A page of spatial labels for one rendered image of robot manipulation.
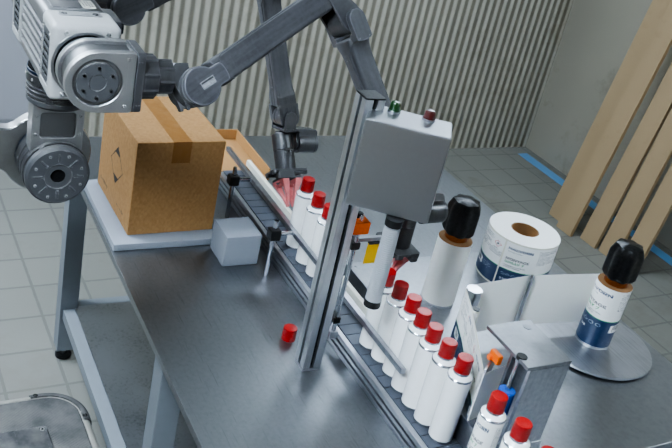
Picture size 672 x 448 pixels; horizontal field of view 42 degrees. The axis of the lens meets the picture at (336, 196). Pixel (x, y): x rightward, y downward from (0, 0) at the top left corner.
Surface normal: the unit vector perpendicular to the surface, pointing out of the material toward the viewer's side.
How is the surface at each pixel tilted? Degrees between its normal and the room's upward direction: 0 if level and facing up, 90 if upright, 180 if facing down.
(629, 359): 0
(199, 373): 0
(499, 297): 90
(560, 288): 90
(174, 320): 0
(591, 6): 90
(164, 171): 90
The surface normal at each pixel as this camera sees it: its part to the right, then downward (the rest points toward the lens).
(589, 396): 0.21, -0.88
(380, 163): -0.15, 0.41
